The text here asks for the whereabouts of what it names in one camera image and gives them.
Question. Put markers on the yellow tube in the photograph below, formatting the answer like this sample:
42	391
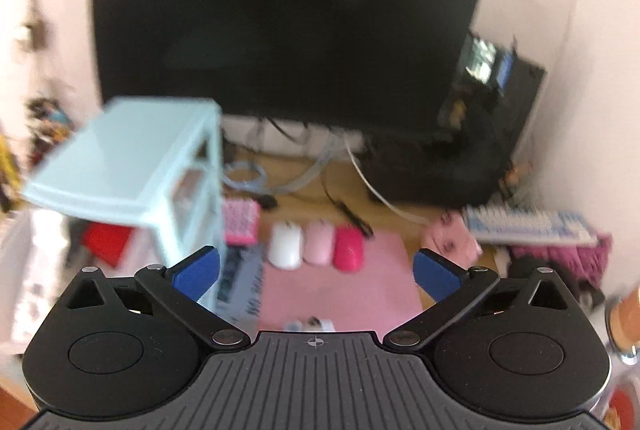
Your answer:
10	169

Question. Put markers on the anime figurine cluster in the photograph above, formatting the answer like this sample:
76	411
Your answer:
50	119

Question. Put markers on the wall socket box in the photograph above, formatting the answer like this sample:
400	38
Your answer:
29	37

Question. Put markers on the black curved computer monitor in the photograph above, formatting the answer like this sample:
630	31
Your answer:
280	19

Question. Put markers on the light blue plastic drawer cabinet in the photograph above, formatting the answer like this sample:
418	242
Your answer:
130	149

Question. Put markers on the pink mouse pad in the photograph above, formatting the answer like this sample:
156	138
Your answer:
380	290

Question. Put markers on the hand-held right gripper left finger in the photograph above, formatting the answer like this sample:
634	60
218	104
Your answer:
197	272

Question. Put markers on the white and blue keyboard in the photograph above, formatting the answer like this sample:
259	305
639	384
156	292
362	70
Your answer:
530	225

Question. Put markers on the red object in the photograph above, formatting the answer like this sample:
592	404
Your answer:
106	244

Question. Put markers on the grey blue printed desk mat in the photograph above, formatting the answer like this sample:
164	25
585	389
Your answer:
245	280

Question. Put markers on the magenta cloth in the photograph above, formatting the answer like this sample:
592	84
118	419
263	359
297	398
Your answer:
565	257

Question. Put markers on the small black adapter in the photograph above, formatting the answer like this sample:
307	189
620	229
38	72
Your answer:
266	202

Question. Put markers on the black glass computer case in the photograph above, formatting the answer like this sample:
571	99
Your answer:
475	159

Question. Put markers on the pink plush toy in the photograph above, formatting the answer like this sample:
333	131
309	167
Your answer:
450	237

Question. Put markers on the light pink computer mouse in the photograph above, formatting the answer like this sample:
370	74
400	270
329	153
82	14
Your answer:
319	244

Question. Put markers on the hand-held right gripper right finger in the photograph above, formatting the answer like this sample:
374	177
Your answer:
437	276

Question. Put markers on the small white blue object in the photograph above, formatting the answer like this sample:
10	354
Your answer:
312	325

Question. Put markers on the pink number keypad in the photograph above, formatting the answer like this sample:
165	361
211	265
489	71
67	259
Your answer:
241	222

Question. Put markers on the magenta computer mouse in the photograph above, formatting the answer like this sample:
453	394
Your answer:
348	250

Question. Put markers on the translucent plastic drawer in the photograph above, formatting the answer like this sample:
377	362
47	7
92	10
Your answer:
207	144
192	192
200	235

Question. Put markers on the white computer mouse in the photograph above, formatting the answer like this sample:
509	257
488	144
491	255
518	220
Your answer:
285	246

